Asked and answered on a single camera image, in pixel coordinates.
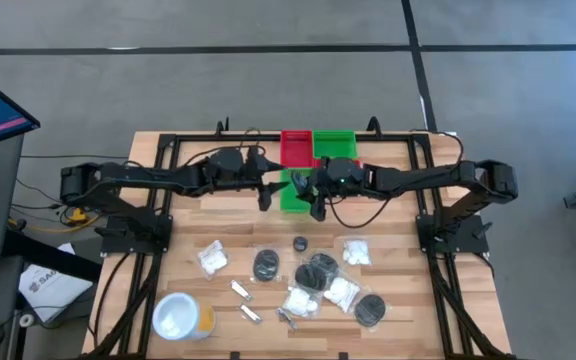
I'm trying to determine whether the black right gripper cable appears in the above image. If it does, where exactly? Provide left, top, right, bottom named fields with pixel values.
left=326, top=192, right=394, bottom=230

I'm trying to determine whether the white printed paper sheet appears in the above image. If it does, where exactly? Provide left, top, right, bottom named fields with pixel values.
left=17, top=263, right=94, bottom=324

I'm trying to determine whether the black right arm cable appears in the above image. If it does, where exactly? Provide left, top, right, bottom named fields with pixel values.
left=407, top=128, right=465, bottom=166

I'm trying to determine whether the white tub with yellow label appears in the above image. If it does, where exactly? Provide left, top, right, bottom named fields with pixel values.
left=151, top=291, right=217, bottom=343

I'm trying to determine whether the green plastic basket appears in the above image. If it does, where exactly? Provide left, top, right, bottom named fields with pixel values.
left=312, top=129, right=358, bottom=161
left=279, top=168, right=314, bottom=214

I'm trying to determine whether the yellow cable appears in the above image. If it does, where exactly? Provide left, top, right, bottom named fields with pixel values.
left=7, top=207, right=102, bottom=234

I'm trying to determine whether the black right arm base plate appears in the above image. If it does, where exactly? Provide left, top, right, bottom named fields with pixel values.
left=415, top=213, right=490, bottom=255

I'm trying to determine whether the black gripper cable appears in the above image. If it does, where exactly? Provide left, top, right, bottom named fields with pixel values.
left=326, top=192, right=394, bottom=230
left=180, top=127, right=269, bottom=169

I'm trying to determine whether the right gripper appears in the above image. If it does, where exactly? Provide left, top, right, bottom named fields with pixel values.
left=290, top=156, right=367, bottom=223

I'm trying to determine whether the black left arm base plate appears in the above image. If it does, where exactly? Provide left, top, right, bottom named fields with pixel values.
left=99, top=213, right=174, bottom=255

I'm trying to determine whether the bag of white cotton balls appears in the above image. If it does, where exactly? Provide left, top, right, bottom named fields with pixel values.
left=322, top=274, right=362, bottom=314
left=341, top=237, right=373, bottom=268
left=281, top=284, right=322, bottom=320
left=196, top=239, right=230, bottom=277

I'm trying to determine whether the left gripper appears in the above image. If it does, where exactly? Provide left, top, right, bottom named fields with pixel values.
left=201, top=145, right=291, bottom=212

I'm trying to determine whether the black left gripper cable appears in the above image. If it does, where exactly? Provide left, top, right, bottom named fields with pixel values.
left=180, top=127, right=269, bottom=169

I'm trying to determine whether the black aluminium table frame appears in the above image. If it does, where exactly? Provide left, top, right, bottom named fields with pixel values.
left=85, top=130, right=519, bottom=360

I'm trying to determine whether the silver nail clipper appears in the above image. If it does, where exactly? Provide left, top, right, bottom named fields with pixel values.
left=238, top=302, right=263, bottom=325
left=275, top=307, right=299, bottom=331
left=229, top=278, right=254, bottom=303

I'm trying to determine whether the black desk bar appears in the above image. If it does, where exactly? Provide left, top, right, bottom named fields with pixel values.
left=0, top=229, right=103, bottom=284

